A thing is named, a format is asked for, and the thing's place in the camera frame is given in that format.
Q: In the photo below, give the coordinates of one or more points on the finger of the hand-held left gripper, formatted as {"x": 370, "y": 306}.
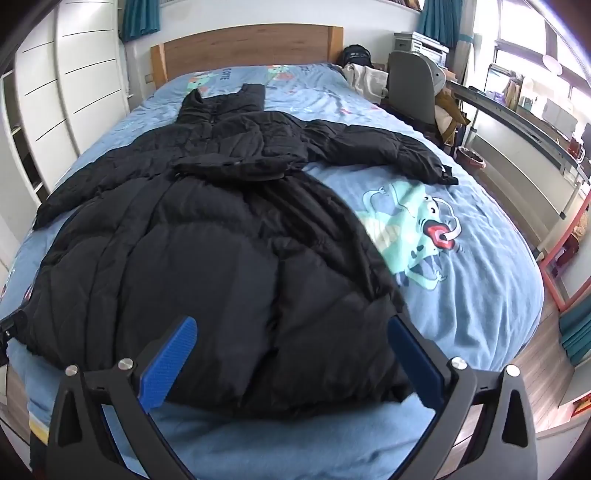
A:
{"x": 14, "y": 325}

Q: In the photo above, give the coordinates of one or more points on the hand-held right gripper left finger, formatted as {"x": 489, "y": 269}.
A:
{"x": 171, "y": 364}

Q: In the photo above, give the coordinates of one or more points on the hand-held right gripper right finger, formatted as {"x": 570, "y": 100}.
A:
{"x": 415, "y": 364}

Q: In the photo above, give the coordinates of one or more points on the black puffer coat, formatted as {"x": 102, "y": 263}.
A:
{"x": 221, "y": 258}

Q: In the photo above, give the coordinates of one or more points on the beige clothes pile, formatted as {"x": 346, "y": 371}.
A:
{"x": 367, "y": 78}

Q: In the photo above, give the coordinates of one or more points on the blue printed bed sheet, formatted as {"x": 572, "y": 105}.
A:
{"x": 461, "y": 286}

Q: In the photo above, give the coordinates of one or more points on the red waste bin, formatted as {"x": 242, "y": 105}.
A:
{"x": 471, "y": 159}

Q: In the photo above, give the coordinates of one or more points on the white wardrobe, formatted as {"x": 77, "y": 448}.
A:
{"x": 69, "y": 83}

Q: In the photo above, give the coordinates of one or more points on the brown jacket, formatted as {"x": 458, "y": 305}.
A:
{"x": 450, "y": 108}

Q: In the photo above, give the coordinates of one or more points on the long grey desk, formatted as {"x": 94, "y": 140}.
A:
{"x": 508, "y": 121}

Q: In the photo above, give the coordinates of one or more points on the grey chair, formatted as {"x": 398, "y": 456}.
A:
{"x": 411, "y": 85}

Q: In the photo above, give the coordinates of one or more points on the black bag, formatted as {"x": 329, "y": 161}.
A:
{"x": 356, "y": 55}

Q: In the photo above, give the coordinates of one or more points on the white printer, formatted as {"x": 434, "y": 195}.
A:
{"x": 422, "y": 46}

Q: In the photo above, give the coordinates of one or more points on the teal curtain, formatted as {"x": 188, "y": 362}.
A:
{"x": 442, "y": 23}
{"x": 138, "y": 18}

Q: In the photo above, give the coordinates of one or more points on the wooden headboard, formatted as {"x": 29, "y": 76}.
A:
{"x": 258, "y": 44}

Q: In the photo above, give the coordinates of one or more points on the pink frame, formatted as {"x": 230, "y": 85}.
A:
{"x": 556, "y": 281}

